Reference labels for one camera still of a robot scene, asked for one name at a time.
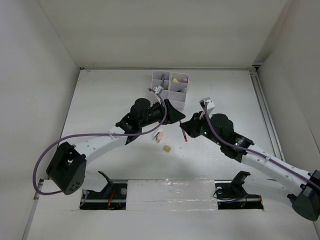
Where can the white right organizer box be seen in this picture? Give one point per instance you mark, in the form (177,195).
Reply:
(178,99)

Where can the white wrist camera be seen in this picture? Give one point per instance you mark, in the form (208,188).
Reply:
(157,91)
(208,104)

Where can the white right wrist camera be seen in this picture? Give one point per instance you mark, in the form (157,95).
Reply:
(208,104)

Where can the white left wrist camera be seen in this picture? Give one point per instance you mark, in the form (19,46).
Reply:
(157,91)

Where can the black handled scissors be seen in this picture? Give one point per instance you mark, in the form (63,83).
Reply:
(162,78)

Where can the white organizer box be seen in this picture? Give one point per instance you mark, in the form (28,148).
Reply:
(178,99)
(156,81)

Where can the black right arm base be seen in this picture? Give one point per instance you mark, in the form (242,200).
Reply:
(231,195)

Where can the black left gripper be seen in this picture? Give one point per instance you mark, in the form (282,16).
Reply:
(174,116)

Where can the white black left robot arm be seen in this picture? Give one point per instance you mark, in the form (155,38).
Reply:
(67,168)

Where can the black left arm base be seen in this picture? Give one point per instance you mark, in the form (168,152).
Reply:
(103,195)

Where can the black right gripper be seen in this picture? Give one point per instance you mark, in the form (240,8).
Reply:
(191,127)

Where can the white left organizer box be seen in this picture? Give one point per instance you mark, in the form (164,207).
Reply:
(156,81)

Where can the pink red pen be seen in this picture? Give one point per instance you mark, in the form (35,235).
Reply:
(183,132)

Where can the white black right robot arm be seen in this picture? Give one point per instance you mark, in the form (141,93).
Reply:
(303,186)

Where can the yellow staple box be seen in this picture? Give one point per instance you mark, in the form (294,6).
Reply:
(167,148)

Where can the aluminium side rail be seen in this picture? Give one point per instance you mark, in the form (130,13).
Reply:
(266,114)

